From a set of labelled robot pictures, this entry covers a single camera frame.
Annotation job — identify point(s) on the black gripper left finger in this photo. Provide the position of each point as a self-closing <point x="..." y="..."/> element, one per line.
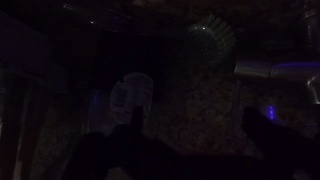
<point x="137" y="120"/>

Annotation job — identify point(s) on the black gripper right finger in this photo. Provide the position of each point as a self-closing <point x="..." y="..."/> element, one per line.
<point x="273" y="140"/>

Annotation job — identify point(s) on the chrome gooseneck kitchen faucet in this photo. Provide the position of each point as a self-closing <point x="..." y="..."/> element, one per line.
<point x="256" y="68"/>

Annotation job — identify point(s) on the round bristle dish brush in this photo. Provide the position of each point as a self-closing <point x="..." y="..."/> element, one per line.
<point x="210" y="40"/>

